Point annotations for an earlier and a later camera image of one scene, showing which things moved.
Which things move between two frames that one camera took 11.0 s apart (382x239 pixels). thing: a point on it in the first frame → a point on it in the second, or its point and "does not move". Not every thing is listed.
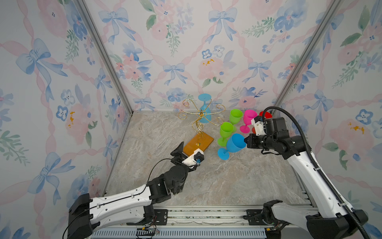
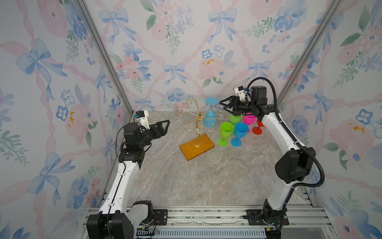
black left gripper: [178, 159] → [161, 132]
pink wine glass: [248, 115] does not move
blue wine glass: [236, 142] → [240, 130]
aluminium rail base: [238, 222] does not move
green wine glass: [235, 116] does not move
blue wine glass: [205, 115] → [209, 118]
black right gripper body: [261, 142] → [243, 107]
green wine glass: [226, 130] does not move
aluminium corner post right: [333, 8] does not move
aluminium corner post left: [105, 54] does not move
